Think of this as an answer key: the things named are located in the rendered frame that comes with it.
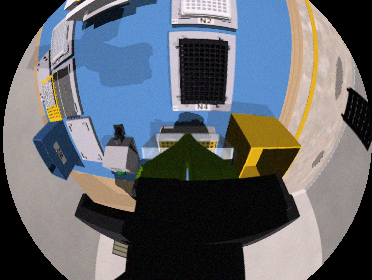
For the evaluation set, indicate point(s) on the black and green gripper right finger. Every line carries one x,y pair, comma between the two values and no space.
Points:
206,165

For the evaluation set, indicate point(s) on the blue bin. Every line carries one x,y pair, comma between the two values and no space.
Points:
54,137

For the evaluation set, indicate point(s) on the blue bench mat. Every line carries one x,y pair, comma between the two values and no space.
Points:
122,65

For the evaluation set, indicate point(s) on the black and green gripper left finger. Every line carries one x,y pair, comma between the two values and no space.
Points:
168,164

